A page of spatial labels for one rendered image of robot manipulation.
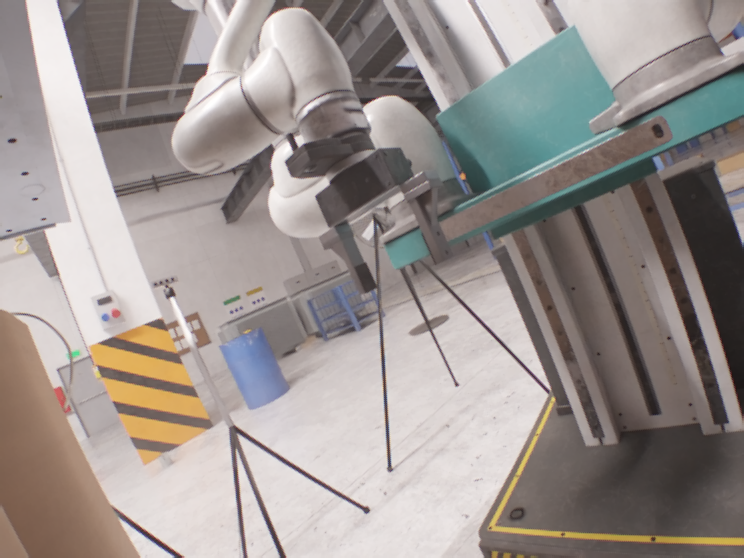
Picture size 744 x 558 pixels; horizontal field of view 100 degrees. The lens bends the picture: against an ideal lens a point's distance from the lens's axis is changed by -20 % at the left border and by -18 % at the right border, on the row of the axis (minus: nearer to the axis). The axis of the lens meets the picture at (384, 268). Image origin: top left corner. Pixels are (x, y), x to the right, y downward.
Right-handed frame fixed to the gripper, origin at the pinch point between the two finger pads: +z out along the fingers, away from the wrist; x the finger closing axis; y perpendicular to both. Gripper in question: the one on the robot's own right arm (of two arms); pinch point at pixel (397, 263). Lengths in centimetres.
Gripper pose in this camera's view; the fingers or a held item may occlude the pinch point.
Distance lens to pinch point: 49.6
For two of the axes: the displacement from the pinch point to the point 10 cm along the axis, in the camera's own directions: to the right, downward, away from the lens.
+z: 4.2, 9.1, 0.0
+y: 5.9, -2.7, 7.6
